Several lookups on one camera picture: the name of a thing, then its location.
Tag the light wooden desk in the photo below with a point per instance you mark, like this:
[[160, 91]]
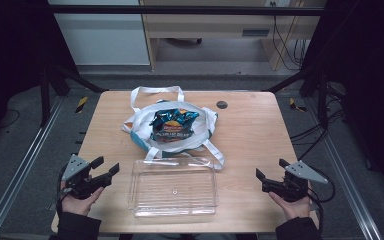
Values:
[[213, 25]]

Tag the person's right hand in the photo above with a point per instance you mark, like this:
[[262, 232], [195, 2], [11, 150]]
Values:
[[296, 208]]

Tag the yellow black floor tape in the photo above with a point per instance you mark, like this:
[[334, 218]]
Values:
[[81, 104], [295, 105]]

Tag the dark round table grommet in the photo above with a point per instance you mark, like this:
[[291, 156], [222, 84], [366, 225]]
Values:
[[222, 105]]

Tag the blue chip packet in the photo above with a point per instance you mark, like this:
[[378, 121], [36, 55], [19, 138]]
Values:
[[175, 125]]

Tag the clear plastic tray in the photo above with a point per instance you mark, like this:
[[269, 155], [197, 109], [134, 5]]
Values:
[[173, 188]]

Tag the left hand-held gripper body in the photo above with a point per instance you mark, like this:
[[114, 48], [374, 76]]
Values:
[[80, 181]]

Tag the black horizontal frame bar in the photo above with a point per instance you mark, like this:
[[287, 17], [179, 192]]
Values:
[[180, 10]]

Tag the person's left hand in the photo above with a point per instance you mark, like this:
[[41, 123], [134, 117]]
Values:
[[78, 205]]

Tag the white tote bag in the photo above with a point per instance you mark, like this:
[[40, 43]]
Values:
[[143, 120]]

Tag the aluminium floor rail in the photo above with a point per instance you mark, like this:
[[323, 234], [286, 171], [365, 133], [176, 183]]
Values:
[[23, 163], [346, 180]]

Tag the dark curtain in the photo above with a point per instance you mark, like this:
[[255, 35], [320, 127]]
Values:
[[10, 50], [370, 66]]

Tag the black metal stand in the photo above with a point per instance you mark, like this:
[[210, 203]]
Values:
[[45, 96], [321, 100]]

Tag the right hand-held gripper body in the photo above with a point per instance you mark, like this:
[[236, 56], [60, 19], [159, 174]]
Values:
[[293, 186]]

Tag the white cabinet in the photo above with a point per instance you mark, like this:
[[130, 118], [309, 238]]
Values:
[[103, 36]]

